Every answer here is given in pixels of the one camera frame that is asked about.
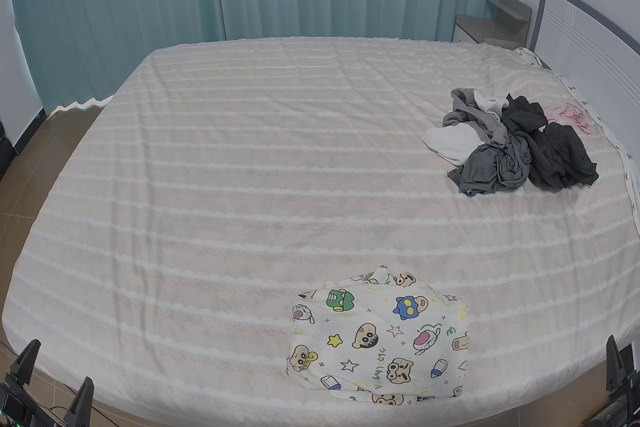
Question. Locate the grey bedside table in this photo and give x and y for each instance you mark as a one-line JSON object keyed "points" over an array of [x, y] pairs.
{"points": [[482, 27]]}

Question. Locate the pile of clothes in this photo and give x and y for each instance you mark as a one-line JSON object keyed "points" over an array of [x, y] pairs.
{"points": [[520, 150]]}

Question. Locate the black padded chair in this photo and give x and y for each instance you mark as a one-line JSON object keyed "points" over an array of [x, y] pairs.
{"points": [[2, 145]]}

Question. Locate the pale pink printed garment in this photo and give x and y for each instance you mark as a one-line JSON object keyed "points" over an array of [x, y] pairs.
{"points": [[570, 115]]}

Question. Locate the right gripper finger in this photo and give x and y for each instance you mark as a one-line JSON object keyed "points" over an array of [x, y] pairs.
{"points": [[617, 367]]}

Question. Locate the bed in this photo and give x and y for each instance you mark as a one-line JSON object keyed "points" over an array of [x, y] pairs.
{"points": [[250, 165]]}

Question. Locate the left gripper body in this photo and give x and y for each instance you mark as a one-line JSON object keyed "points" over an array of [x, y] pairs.
{"points": [[22, 407]]}

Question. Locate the white printed pyjama top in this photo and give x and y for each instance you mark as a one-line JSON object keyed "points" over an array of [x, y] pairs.
{"points": [[380, 345]]}

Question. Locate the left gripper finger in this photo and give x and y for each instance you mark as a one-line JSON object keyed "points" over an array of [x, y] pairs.
{"points": [[81, 405], [24, 365]]}

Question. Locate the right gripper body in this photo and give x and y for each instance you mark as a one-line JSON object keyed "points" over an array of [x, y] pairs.
{"points": [[625, 407]]}

